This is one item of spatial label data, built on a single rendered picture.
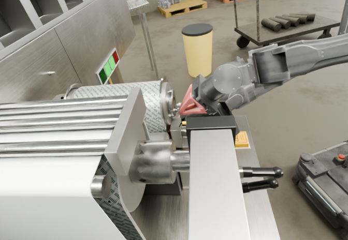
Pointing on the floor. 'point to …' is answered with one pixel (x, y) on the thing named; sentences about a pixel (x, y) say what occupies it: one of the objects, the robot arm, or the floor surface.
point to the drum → (198, 48)
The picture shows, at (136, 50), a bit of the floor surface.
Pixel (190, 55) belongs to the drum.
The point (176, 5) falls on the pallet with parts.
